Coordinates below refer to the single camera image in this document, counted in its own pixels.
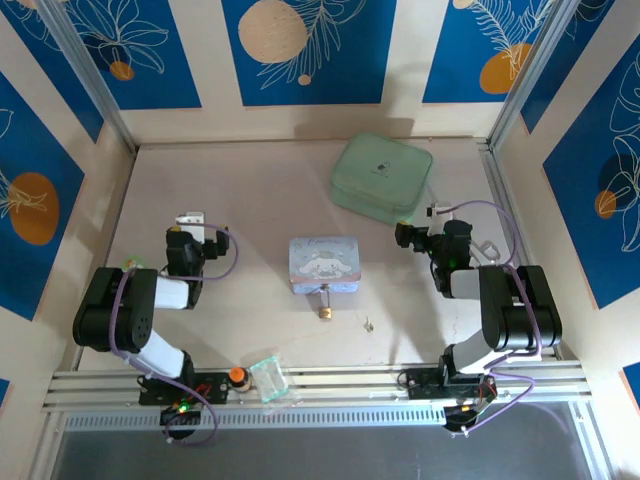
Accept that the mint green zip pouch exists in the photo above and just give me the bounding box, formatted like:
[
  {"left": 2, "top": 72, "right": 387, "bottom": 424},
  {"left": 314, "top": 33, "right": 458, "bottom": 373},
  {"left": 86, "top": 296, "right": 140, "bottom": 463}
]
[{"left": 327, "top": 130, "right": 434, "bottom": 226}]

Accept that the small orange cap bottle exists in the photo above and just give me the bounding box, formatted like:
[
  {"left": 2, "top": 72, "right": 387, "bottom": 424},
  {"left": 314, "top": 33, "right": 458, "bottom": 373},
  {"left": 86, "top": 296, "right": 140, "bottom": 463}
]
[{"left": 228, "top": 366, "right": 254, "bottom": 396}]

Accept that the clear plastic bag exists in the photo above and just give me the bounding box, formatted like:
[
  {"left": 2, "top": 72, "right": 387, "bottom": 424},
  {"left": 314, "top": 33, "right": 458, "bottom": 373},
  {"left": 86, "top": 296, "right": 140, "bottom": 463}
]
[{"left": 248, "top": 354, "right": 302, "bottom": 416}]

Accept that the black controller board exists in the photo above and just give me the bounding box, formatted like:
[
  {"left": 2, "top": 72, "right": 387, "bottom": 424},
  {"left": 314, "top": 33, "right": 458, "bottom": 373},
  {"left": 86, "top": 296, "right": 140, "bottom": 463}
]
[
  {"left": 159, "top": 404, "right": 204, "bottom": 429},
  {"left": 442, "top": 403, "right": 494, "bottom": 432}
]

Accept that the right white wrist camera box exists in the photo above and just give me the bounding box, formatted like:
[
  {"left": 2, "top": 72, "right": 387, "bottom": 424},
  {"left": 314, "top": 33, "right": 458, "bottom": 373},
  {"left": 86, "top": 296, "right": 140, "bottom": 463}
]
[{"left": 426, "top": 201, "right": 455, "bottom": 224}]

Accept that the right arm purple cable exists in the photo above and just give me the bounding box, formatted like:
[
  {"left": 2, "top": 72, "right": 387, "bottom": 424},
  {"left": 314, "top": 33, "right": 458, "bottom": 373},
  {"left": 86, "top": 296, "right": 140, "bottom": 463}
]
[{"left": 434, "top": 199, "right": 546, "bottom": 440}]

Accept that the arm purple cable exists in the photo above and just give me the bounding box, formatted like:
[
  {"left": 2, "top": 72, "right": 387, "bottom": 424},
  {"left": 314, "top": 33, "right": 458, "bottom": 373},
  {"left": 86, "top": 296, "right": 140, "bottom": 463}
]
[
  {"left": 110, "top": 223, "right": 240, "bottom": 447},
  {"left": 434, "top": 199, "right": 546, "bottom": 440}
]

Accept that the aluminium side rail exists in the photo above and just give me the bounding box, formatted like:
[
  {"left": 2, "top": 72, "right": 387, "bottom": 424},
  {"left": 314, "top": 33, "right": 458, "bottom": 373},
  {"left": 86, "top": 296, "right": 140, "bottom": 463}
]
[{"left": 477, "top": 140, "right": 564, "bottom": 362}]

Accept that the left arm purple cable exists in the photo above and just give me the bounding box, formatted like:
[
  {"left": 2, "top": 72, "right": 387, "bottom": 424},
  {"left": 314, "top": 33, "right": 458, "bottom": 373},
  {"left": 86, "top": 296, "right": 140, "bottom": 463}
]
[{"left": 110, "top": 223, "right": 240, "bottom": 447}]

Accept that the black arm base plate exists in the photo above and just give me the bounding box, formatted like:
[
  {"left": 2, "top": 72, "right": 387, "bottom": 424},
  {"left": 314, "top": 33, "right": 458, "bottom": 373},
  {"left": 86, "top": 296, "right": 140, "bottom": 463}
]
[
  {"left": 405, "top": 367, "right": 499, "bottom": 402},
  {"left": 138, "top": 370, "right": 232, "bottom": 407}
]

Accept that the aluminium table edge rail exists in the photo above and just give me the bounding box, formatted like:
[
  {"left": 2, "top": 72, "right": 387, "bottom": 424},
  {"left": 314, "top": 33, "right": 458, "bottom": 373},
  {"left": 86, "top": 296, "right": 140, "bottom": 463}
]
[{"left": 42, "top": 358, "right": 594, "bottom": 412}]

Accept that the aluminium frame post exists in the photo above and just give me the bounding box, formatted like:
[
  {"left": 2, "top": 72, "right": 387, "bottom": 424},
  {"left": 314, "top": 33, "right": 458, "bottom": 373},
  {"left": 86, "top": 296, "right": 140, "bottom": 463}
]
[
  {"left": 485, "top": 0, "right": 576, "bottom": 152},
  {"left": 35, "top": 0, "right": 140, "bottom": 154}
]

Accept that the grey slotted cable duct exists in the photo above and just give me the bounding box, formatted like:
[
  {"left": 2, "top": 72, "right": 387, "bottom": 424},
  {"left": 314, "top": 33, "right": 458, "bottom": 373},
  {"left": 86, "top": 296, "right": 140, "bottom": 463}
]
[{"left": 62, "top": 403, "right": 585, "bottom": 434}]

